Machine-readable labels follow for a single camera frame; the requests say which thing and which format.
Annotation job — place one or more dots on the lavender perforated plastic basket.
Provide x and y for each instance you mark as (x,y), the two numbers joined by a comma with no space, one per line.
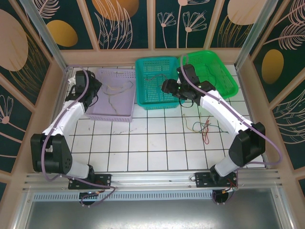
(119,102)

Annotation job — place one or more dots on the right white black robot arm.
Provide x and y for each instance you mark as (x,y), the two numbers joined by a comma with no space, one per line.
(219,107)

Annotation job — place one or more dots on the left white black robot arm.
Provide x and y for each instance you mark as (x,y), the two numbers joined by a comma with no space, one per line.
(69,114)

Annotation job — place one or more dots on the green perforated plastic basket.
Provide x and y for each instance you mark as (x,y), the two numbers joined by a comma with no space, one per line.
(221,78)

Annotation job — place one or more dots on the teal perforated plastic basket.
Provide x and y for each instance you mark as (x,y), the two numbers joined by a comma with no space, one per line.
(152,95)

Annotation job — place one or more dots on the grey metal sheet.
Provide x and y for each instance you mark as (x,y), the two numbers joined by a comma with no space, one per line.
(152,217)

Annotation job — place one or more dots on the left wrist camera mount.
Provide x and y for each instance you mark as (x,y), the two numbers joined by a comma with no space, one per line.
(71,80)

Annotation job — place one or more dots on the aluminium side rail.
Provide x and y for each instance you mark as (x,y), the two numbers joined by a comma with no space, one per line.
(60,95)
(245,95)

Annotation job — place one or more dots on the floral wall art panel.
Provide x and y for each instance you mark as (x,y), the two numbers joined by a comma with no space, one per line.
(140,28)
(176,35)
(14,133)
(290,59)
(14,47)
(295,148)
(78,14)
(221,14)

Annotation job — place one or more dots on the aluminium corner post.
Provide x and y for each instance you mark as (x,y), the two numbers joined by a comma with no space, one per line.
(255,35)
(47,35)

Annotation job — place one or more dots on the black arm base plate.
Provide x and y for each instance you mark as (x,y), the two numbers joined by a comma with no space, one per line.
(104,179)
(202,180)

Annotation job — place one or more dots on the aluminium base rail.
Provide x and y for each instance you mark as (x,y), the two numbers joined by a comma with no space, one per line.
(152,179)

